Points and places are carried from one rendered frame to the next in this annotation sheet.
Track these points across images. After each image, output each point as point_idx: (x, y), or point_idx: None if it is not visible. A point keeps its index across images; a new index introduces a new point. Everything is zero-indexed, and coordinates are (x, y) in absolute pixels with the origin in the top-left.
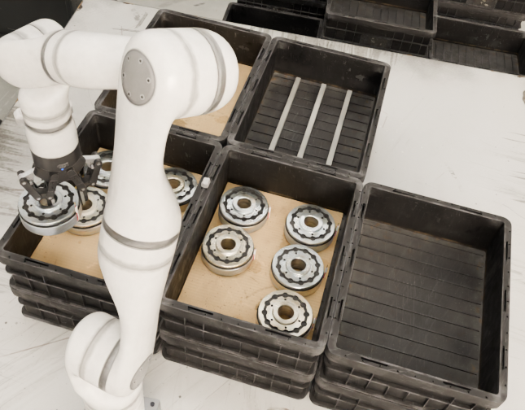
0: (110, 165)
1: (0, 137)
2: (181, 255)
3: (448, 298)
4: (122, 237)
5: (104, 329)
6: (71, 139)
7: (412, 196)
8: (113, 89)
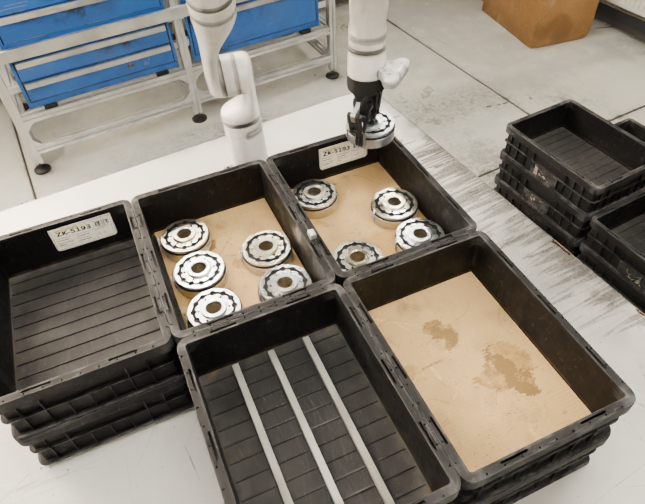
0: None
1: (582, 271)
2: (274, 186)
3: (52, 349)
4: None
5: (231, 57)
6: (347, 63)
7: (112, 357)
8: (499, 262)
